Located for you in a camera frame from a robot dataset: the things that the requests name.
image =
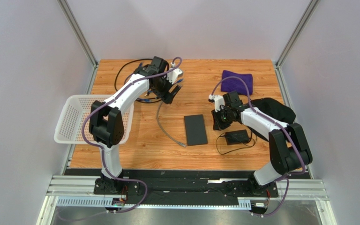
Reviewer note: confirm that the white plastic basket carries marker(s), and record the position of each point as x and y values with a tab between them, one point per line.
73	114

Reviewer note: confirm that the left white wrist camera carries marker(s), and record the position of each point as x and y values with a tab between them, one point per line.
173	76

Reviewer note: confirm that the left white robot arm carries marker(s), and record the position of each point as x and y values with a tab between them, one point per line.
105	121

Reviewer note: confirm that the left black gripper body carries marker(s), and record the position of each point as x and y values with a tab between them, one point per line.
162	87

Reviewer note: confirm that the black network switch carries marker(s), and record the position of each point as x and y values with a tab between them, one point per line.
195	130

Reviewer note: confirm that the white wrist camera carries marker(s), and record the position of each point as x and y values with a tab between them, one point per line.
218	101
173	76

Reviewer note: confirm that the purple cloth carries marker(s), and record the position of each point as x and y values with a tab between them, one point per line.
234	84

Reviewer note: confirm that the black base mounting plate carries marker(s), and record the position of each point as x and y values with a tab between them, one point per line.
187	187

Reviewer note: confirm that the black round cap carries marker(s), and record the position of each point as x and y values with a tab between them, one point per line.
275	109

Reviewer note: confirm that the black power adapter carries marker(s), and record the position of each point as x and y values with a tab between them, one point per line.
237	137

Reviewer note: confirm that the black cable teal plug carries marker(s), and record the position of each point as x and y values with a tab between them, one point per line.
126	64

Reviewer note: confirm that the aluminium frame rail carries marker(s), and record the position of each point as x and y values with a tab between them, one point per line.
70	199

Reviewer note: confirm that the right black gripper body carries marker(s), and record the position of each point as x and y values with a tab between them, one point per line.
218	118

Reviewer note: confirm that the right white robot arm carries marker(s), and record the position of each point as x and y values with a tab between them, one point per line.
288	146

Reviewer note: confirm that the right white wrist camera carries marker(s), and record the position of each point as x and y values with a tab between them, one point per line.
218	101

